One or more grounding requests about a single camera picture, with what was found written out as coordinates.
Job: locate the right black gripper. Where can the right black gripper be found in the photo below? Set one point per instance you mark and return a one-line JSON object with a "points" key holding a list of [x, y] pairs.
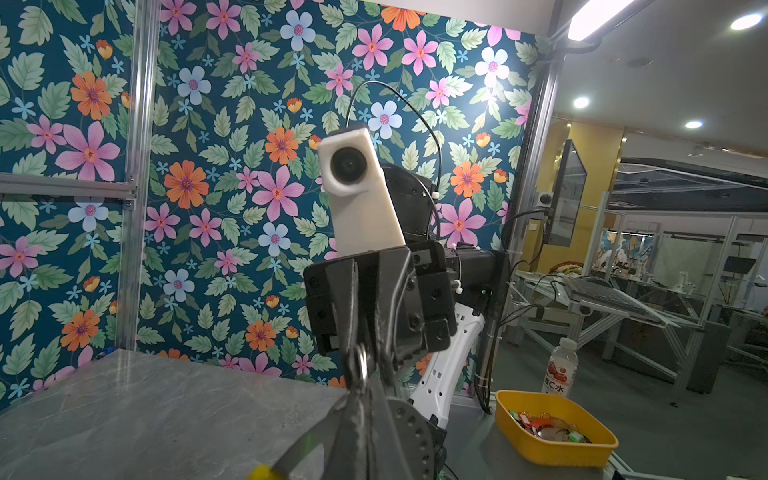
{"points": [[399, 299]]}

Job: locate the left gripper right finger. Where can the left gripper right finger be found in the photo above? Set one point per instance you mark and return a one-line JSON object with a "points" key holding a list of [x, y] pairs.
{"points": [[402, 446]]}

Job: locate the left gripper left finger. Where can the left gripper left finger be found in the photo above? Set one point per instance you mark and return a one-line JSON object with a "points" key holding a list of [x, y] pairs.
{"points": [[343, 434]]}

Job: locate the yellow capped key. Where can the yellow capped key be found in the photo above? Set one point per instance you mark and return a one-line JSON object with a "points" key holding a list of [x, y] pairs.
{"points": [[265, 472]]}

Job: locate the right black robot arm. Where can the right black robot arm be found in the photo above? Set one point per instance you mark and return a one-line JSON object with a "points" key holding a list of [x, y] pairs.
{"points": [[474, 272]]}

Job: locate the plastic water bottle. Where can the plastic water bottle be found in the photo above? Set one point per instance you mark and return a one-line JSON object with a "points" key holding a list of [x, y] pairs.
{"points": [[561, 368]]}

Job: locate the yellow plastic tray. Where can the yellow plastic tray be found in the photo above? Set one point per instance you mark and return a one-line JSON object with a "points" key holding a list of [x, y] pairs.
{"points": [[551, 430]]}

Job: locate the black monitor screen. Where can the black monitor screen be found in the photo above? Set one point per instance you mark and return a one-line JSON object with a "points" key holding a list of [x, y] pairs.
{"points": [[568, 192]]}

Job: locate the ceiling strip light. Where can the ceiling strip light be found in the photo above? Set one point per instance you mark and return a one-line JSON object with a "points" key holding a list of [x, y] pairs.
{"points": [[593, 16]]}

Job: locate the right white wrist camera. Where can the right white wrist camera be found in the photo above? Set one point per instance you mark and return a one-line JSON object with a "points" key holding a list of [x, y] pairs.
{"points": [[362, 212]]}

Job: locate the grey metal desk frame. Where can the grey metal desk frame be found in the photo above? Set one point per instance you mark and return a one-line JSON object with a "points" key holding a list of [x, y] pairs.
{"points": [[556, 312]]}

